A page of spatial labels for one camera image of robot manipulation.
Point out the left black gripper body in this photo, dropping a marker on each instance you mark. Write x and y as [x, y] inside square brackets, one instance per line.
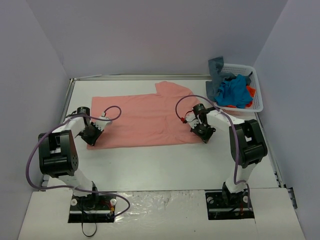
[92, 136]

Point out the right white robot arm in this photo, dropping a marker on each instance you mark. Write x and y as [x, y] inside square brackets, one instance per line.
[247, 144]

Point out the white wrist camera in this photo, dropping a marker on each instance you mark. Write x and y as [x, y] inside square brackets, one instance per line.
[190, 119]
[101, 122]

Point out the white plastic basket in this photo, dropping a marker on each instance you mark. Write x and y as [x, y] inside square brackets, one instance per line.
[257, 105]

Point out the pink t shirt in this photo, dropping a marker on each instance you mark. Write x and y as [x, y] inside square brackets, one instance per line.
[147, 119]

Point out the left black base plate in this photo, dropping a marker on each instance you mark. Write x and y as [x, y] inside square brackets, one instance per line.
[92, 209]

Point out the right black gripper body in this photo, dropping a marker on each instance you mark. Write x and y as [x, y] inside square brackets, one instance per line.
[202, 133]

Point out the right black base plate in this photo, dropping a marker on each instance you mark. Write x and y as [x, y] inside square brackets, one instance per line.
[219, 210]

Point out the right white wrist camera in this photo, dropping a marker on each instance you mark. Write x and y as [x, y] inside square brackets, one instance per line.
[190, 119]

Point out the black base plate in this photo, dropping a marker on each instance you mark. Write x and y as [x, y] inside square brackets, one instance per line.
[92, 209]
[219, 210]

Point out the orange t shirt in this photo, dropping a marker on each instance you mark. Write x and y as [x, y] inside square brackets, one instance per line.
[239, 97]

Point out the blue t shirt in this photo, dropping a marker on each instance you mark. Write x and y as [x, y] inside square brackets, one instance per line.
[240, 80]

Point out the grey t shirt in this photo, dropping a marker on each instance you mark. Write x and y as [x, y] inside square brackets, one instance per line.
[215, 66]

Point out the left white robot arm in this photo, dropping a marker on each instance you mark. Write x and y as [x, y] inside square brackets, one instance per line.
[58, 156]

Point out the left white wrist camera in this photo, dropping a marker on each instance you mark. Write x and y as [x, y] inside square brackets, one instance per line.
[101, 122]

